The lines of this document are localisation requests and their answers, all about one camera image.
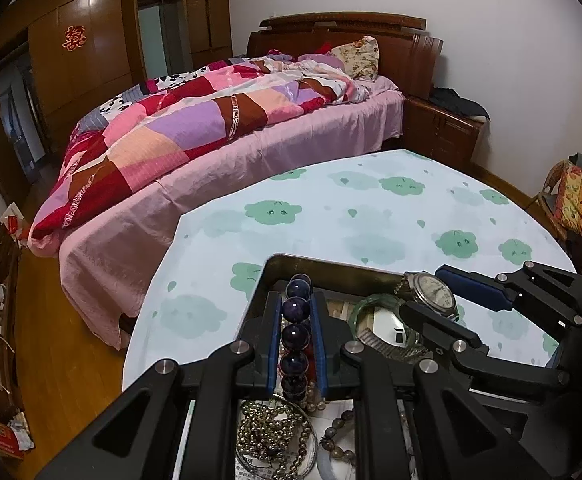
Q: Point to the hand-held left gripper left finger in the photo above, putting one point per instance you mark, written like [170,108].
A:
[272,345]

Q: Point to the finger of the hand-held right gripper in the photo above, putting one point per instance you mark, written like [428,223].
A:
[476,287]
[441,327]

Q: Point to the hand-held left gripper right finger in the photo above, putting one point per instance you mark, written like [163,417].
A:
[319,345]

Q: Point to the silver wristwatch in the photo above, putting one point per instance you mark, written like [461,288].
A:
[433,292]

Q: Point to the gold metal tin box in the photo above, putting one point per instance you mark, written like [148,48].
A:
[321,264]

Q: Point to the green jade bangle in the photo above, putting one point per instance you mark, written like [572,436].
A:
[358,312]

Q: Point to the wicker chair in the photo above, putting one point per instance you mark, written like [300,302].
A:
[551,195]

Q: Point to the white jade bangle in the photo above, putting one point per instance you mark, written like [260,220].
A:
[323,465]

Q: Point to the cloud print tablecloth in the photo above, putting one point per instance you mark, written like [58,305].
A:
[321,200]

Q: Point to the wooden nightstand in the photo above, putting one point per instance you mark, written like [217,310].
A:
[441,130]

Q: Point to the pink bed sheet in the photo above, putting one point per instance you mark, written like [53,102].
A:
[221,190]

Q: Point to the dark clothes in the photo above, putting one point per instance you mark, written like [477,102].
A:
[458,102]

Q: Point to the patchwork quilt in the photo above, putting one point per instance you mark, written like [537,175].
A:
[171,135]

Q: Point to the wooden bed headboard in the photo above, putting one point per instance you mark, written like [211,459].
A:
[406,55]

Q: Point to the floral pillow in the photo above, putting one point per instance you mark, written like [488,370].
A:
[358,57]

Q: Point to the red and white bag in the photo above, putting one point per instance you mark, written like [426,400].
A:
[13,220]

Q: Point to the brown wooden wardrobe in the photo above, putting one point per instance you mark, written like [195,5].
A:
[96,60]

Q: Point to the red paper wall decoration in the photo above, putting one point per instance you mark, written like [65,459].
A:
[73,38]

